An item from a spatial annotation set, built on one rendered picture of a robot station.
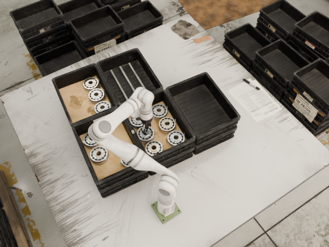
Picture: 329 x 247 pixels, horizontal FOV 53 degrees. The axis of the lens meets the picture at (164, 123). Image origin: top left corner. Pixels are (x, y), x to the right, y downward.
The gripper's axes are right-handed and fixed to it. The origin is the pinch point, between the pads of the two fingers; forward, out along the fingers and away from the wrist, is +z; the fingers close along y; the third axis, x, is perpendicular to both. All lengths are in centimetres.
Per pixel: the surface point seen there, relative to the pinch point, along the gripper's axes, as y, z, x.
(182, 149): -6.3, 2.2, -23.1
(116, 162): -24.6, 3.6, 10.4
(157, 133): 0.9, 3.7, -5.8
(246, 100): 51, 17, -52
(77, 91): 15, 3, 54
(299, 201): 22, 87, -112
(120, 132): -5.4, 3.5, 15.5
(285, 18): 185, 48, -71
